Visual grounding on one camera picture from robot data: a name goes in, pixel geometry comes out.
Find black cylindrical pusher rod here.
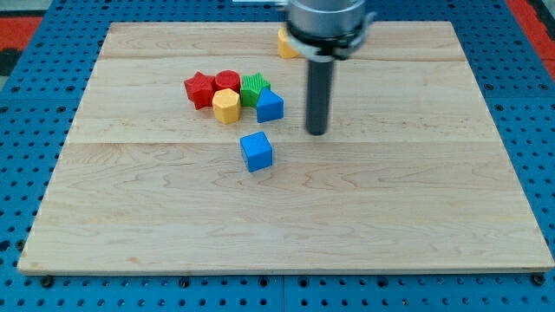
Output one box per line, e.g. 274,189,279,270
305,61,335,136

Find yellow block behind arm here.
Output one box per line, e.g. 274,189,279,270
277,28,299,59

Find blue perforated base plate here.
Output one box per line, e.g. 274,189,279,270
1,1,554,311

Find wooden board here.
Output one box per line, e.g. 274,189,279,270
18,22,554,276

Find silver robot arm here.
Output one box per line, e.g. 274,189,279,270
266,0,375,136

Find red cylinder block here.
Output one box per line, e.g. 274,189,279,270
214,70,241,93

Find red star block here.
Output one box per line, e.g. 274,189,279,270
184,71,215,110

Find blue cube block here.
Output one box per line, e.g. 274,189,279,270
239,132,273,172

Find blue triangle block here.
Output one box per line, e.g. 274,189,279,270
256,88,284,123

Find yellow hexagon block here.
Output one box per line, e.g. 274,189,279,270
212,88,241,124

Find green star block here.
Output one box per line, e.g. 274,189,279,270
240,73,271,108

